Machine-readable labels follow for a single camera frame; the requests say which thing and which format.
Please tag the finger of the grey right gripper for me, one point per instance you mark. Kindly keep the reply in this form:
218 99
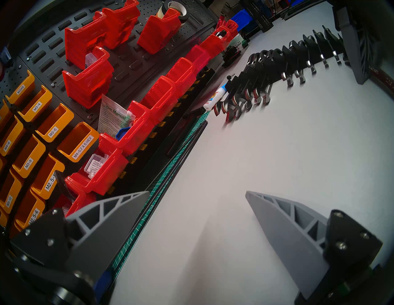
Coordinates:
352 46

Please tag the orange bin labelled M3-12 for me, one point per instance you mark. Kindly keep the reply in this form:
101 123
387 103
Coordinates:
10 192

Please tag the small blue plastic part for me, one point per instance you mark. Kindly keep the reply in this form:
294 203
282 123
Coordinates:
123 133

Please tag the orange bin labelled M3-6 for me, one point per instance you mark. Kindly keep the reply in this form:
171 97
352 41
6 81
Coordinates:
55 123

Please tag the orange bin labelled M4 HEX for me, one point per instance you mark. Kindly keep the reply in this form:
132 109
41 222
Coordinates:
78 143

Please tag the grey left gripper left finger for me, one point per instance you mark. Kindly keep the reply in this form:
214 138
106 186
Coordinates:
101 233

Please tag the small black thumb screw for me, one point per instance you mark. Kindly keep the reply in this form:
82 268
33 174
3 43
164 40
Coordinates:
231 77

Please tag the black white marker pens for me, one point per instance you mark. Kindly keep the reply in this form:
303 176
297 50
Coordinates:
221 33

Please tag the orange bin labelled M3X6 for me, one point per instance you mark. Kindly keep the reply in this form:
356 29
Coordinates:
20 89

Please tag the chrome ratchet combination wrench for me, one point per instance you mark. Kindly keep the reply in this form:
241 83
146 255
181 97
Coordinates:
383 80

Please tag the grey metal pegboard wall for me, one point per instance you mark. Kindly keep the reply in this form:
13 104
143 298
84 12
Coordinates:
129 61

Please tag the small black electronic module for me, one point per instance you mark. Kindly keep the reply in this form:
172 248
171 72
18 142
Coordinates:
231 55

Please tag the clear plastic parts box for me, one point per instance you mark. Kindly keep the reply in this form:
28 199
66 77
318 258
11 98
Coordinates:
91 59

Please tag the small orange parts bin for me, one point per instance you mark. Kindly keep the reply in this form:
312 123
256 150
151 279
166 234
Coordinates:
1 163

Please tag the clear labelled parts bag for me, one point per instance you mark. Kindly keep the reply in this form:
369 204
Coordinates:
96 166

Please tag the white user manual sheet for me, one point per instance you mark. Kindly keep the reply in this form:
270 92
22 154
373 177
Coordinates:
112 118

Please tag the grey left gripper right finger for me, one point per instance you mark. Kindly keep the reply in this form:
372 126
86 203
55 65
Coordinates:
286 239

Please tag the black stepped wrench case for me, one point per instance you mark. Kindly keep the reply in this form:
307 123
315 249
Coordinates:
307 50

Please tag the orange bin labelled M2.5-6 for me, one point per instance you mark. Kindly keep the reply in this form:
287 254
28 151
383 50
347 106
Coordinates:
29 209

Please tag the orange bin labelled M3-8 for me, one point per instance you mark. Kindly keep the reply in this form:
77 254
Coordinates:
29 156

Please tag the black marker pen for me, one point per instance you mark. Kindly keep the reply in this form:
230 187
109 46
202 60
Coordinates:
194 112

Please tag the black strip yellow tags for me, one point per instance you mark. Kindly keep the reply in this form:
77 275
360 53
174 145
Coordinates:
167 123

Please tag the white glue bottle blue cap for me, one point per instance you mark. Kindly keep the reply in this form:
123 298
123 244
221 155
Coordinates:
214 100

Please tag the large tape roll orange edge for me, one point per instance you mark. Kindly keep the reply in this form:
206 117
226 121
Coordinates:
181 10

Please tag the orange bin labelled M3-4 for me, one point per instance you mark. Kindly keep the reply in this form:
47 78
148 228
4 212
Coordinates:
37 106

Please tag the orange bin labelled M4-6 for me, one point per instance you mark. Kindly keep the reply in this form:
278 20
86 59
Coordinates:
10 136

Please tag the blue plastic storage bin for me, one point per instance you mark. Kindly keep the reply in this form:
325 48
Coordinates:
243 18

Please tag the green cutting mat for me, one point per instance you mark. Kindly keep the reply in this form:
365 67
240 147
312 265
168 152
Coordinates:
167 172

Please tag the red plastic storage bin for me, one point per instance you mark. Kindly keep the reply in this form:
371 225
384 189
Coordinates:
80 200
160 30
160 98
181 77
138 132
121 23
86 40
107 178
89 83
214 44
231 27
198 58

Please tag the orange bin labelled M2.5-5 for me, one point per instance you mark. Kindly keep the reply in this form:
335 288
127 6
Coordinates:
47 176

